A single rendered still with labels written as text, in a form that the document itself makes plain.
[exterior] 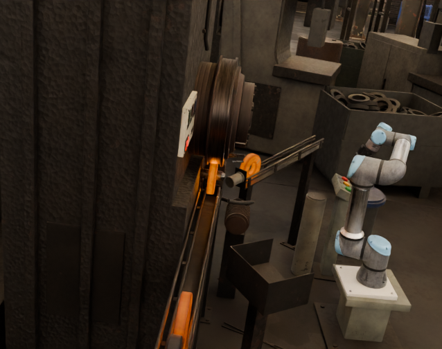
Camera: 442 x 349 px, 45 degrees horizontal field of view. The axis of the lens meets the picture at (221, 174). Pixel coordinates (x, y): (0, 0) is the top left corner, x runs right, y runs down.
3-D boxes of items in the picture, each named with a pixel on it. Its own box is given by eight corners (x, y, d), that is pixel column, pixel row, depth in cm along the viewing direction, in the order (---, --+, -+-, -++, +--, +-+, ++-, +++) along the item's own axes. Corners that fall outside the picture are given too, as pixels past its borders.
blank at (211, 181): (208, 169, 233) (216, 170, 233) (212, 153, 246) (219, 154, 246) (205, 199, 240) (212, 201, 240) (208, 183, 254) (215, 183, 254)
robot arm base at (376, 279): (383, 273, 278) (386, 257, 274) (389, 290, 264) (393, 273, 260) (353, 269, 279) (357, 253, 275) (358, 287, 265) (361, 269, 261)
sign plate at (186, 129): (177, 156, 190) (182, 107, 184) (187, 134, 214) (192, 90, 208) (183, 157, 190) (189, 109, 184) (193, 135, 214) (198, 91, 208)
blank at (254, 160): (242, 185, 291) (248, 188, 290) (235, 168, 280) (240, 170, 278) (258, 165, 297) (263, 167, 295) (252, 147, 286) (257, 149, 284)
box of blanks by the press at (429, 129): (330, 195, 448) (349, 106, 419) (298, 158, 523) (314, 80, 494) (439, 199, 470) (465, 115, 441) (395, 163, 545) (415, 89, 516)
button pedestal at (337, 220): (314, 280, 324) (335, 188, 300) (311, 260, 346) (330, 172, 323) (340, 284, 323) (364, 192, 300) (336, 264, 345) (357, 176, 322)
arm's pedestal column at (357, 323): (382, 311, 304) (393, 272, 294) (407, 361, 267) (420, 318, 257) (313, 305, 301) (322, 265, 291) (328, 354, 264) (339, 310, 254)
